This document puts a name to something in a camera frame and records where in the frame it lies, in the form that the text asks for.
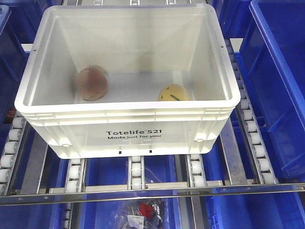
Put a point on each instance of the yellow plush ball toy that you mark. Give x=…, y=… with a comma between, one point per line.
x=174, y=92

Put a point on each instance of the white plastic tote box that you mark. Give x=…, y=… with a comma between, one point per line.
x=140, y=49

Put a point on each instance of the brown plush ball toy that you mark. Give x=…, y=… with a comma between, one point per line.
x=91, y=83

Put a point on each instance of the middle white roller track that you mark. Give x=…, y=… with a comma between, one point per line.
x=136, y=173

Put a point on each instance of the white roller track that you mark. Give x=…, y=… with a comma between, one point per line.
x=75, y=175
x=136, y=173
x=253, y=140
x=10, y=153
x=195, y=168

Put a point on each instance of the metal shelf front bar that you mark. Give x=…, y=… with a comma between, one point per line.
x=95, y=193

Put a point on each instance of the plastic bag of parts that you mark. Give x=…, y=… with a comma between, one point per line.
x=141, y=214

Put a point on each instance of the right white roller track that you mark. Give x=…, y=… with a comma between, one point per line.
x=253, y=140

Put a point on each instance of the blue plastic bin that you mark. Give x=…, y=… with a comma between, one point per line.
x=273, y=52

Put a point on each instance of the left white roller track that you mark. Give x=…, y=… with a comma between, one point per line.
x=10, y=153

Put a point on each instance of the blue bin lower shelf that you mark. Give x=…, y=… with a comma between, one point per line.
x=281, y=210

